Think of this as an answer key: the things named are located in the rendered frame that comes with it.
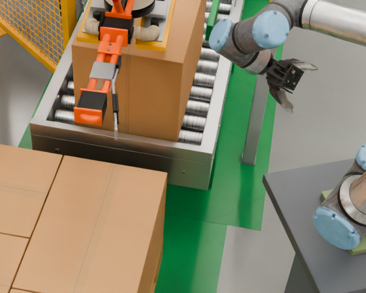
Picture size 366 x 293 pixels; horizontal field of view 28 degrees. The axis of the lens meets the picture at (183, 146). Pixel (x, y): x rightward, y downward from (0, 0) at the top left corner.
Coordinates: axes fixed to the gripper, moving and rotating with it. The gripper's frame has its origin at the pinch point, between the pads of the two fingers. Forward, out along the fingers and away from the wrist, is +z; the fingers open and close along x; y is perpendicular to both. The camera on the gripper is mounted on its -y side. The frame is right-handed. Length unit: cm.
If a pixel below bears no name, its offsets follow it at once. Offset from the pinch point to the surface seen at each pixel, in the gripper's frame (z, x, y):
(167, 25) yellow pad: -27, 0, -46
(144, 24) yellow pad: -33, -4, -48
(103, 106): -53, -32, -3
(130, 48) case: -27, -12, -63
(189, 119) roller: 17, -24, -77
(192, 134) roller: 17, -28, -70
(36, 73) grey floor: -3, -41, -203
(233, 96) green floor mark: 79, -1, -151
